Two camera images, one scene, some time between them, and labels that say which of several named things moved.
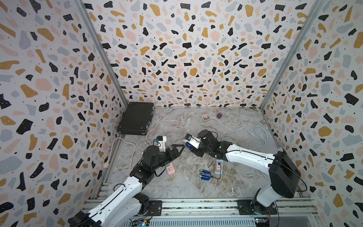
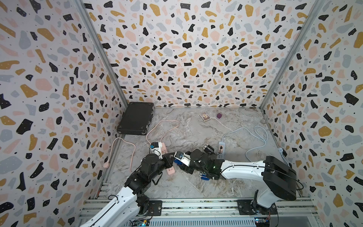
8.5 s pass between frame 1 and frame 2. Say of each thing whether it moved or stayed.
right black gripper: moved
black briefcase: stayed
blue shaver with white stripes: moved
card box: stayed
